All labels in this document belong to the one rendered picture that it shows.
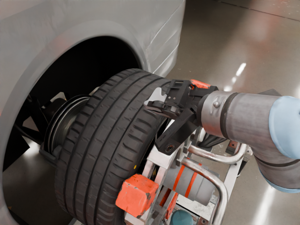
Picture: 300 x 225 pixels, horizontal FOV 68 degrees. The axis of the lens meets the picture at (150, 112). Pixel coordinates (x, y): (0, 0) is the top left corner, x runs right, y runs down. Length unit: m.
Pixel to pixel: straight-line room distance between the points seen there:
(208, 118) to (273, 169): 0.14
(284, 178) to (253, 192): 1.48
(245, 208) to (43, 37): 1.68
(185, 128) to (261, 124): 0.16
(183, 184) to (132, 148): 0.30
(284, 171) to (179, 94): 0.24
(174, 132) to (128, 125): 0.20
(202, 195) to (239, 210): 1.03
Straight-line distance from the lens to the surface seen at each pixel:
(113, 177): 0.63
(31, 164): 2.13
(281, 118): 0.37
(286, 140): 0.37
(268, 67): 3.15
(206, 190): 0.84
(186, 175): 0.84
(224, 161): 0.79
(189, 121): 0.46
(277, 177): 0.48
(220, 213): 0.70
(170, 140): 0.47
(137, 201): 0.58
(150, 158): 0.64
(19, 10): 0.58
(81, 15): 0.70
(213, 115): 0.41
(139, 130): 0.62
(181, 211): 0.97
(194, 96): 0.49
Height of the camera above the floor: 1.66
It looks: 48 degrees down
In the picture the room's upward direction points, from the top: straight up
